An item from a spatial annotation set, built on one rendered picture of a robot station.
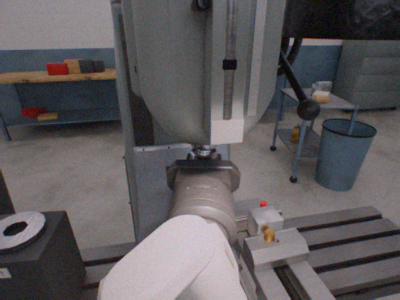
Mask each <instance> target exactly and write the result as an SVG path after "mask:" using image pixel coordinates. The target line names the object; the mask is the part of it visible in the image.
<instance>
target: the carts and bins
mask: <svg viewBox="0 0 400 300"><path fill-rule="evenodd" d="M332 84H333V83H332V82H330V81H325V82H317V81H316V83H315V84H313V85H312V88H311V89H303V90H304V92H305V94H306V97H307V98H308V99H314V100H316V102H318V103H319V105H320V107H321V109H348V110H351V109H353V111H352V114H351V120H348V119H326V120H324V121H323V122H322V124H321V125H322V128H321V136H319V135H318V134H317V133H316V132H315V131H314V130H312V129H313V125H314V119H313V120H311V124H310V127H309V125H308V124H306V123H307V121H304V120H303V121H302V124H297V125H296V126H294V128H293V129H278V124H279V112H280V108H281V100H282V96H283V93H284V94H286V95H287V96H289V97H290V98H291V99H293V100H294V101H295V102H297V103H298V104H300V102H299V100H298V99H297V97H296V95H295V93H294V90H293V89H284V88H280V89H279V102H278V107H277V112H276V121H275V125H274V137H273V142H272V146H270V150H271V151H275V150H276V147H275V141H276V135H278V136H279V138H280V139H281V140H282V141H283V143H284V144H285V145H286V147H287V148H288V150H289V151H290V152H291V153H292V155H293V156H294V157H295V158H296V160H295V164H294V169H293V173H292V176H291V177H290V179H289V181H290V182H291V183H295V182H296V181H297V177H296V172H297V169H298V165H299V159H317V163H316V170H315V174H314V180H315V181H316V182H317V184H318V185H320V186H323V187H324V188H326V189H329V190H332V191H349V190H351V188H352V186H353V185H354V182H355V180H356V177H357V174H358V173H359V171H360V168H361V165H362V164H363V162H364V159H365V158H366V154H367V152H368V150H369V147H370V146H371V143H372V141H373V139H374V137H375V136H376V133H377V130H376V129H375V128H374V127H373V126H370V125H368V124H365V123H363V122H360V121H356V115H357V112H358V110H359V109H360V107H359V105H354V104H350V103H349V102H347V101H345V100H344V99H340V98H339V97H337V96H335V95H333V94H331V93H330V91H331V87H332ZM15 213H16V212H15V210H14V206H13V203H12V200H11V197H10V195H9V192H8V188H7V185H6V182H5V181H4V175H3V174H2V171H1V168H0V215H6V214H15Z"/></svg>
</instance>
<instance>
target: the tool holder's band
mask: <svg viewBox="0 0 400 300"><path fill-rule="evenodd" d="M216 153H217V151H216V149H215V148H214V149H212V150H211V151H209V152H207V153H201V152H199V151H198V150H197V149H194V148H193V149H192V150H191V157H192V158H193V159H195V160H213V159H215V158H216Z"/></svg>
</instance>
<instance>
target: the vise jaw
mask: <svg viewBox="0 0 400 300"><path fill-rule="evenodd" d="M243 250H244V255H245V257H246V258H247V260H248V262H249V265H250V267H251V268H252V270H253V272H254V273H255V272H258V271H263V270H266V269H271V268H276V267H280V266H285V265H288V264H292V263H295V262H299V261H306V260H308V257H309V248H308V246H307V244H306V241H305V238H304V237H303V236H302V235H301V234H300V232H299V231H298V230H296V228H295V227H293V228H289V229H284V230H280V231H275V236H274V240H273V241H272V242H267V241H266V240H264V234H258V235H255V236H249V237H245V238H244V244H243Z"/></svg>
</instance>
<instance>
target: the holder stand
mask: <svg viewBox="0 0 400 300"><path fill-rule="evenodd" d="M86 273H87V272H86V269H85V266H84V263H83V260H82V258H81V253H80V251H79V248H78V245H77V243H76V239H75V236H74V233H73V230H72V227H71V224H70V221H69V217H68V214H67V212H66V211H41V212H37V211H26V212H22V213H18V214H6V215H0V300H77V299H78V297H79V293H80V291H81V288H82V285H83V281H84V279H85V276H86Z"/></svg>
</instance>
